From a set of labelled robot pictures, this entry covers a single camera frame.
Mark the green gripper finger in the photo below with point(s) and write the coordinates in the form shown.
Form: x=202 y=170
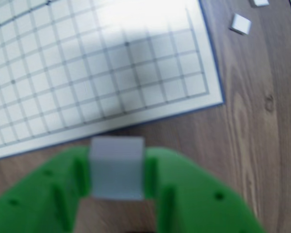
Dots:
x=196 y=201
x=34 y=201

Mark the white cube stone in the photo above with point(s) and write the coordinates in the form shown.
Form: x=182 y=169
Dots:
x=259 y=2
x=116 y=170
x=241 y=23

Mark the beige go board with grid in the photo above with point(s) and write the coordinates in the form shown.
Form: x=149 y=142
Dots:
x=63 y=72

